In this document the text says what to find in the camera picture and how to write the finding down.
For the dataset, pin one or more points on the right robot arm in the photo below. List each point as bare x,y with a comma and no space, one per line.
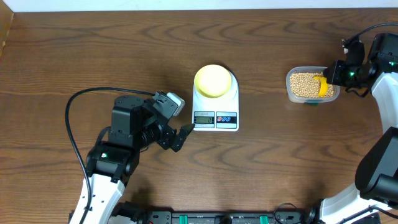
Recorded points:
375,185

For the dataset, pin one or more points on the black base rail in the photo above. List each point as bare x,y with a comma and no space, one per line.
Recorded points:
130,213

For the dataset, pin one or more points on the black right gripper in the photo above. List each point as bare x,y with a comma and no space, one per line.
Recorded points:
335,78

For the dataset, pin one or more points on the clear plastic container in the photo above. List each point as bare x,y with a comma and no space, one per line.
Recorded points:
297,99

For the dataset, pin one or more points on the yellow plastic bowl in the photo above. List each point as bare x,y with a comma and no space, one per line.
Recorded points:
212,81

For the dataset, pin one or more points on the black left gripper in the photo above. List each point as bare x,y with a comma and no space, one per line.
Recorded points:
165,140

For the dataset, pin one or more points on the soybeans in container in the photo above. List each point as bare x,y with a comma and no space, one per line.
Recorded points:
303,85

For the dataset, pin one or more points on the white digital kitchen scale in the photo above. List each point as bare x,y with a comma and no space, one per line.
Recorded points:
217,114

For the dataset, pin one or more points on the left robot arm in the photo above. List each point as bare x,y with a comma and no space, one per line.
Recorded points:
135,125

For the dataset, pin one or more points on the yellow measuring scoop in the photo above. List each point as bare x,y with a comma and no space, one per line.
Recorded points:
323,85

